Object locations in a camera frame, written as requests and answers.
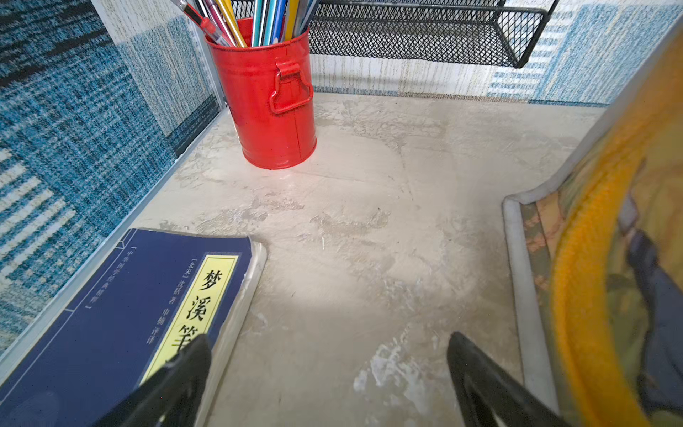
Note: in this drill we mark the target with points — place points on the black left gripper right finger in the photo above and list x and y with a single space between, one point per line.
487 394

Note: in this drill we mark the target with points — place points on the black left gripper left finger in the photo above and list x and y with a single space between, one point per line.
172 396

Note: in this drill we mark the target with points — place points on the white canvas bag yellow handles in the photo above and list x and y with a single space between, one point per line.
596 260

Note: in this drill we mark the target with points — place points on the dark blue notebook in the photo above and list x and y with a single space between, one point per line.
154 294

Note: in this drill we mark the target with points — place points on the red pen cup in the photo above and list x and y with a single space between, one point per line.
270 96

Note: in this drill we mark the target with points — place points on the black mesh shelf rack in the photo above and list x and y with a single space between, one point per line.
488 33

